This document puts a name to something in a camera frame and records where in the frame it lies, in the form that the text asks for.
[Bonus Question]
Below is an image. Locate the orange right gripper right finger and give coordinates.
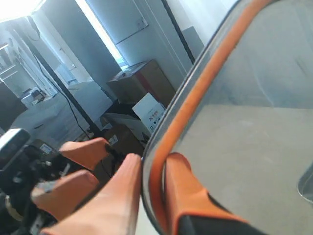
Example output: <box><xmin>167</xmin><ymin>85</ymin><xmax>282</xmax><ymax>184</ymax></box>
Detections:
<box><xmin>165</xmin><ymin>153</ymin><xmax>262</xmax><ymax>235</ymax></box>

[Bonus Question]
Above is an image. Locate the white cardboard box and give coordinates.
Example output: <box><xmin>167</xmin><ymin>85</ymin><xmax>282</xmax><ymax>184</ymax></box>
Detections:
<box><xmin>132</xmin><ymin>93</ymin><xmax>165</xmax><ymax>134</ymax></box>

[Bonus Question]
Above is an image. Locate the stainless steel lunch box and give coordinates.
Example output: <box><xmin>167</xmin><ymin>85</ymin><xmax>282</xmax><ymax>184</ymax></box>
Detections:
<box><xmin>297</xmin><ymin>165</ymin><xmax>313</xmax><ymax>204</ymax></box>

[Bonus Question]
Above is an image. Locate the black stand pole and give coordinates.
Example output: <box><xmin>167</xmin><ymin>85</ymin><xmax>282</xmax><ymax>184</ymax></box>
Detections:
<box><xmin>22</xmin><ymin>37</ymin><xmax>102</xmax><ymax>137</ymax></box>

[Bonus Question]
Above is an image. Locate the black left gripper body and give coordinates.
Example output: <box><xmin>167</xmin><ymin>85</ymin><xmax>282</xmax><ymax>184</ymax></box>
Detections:
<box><xmin>0</xmin><ymin>140</ymin><xmax>80</xmax><ymax>235</ymax></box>

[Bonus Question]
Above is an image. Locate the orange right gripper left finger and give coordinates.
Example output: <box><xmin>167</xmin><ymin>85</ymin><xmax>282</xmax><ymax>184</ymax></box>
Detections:
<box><xmin>40</xmin><ymin>153</ymin><xmax>141</xmax><ymax>235</ymax></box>

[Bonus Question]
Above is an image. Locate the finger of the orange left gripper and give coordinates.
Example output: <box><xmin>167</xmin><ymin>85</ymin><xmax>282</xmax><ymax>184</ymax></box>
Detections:
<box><xmin>31</xmin><ymin>170</ymin><xmax>99</xmax><ymax>220</ymax></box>
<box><xmin>59</xmin><ymin>138</ymin><xmax>110</xmax><ymax>170</ymax></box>

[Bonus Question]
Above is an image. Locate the dark lid with orange seal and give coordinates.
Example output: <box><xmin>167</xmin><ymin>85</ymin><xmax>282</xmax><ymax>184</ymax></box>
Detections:
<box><xmin>141</xmin><ymin>0</ymin><xmax>313</xmax><ymax>235</ymax></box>

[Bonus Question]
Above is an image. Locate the brown cardboard box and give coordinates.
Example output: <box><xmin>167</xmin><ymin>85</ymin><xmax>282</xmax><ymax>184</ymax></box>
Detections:
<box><xmin>107</xmin><ymin>59</ymin><xmax>176</xmax><ymax>107</ymax></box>

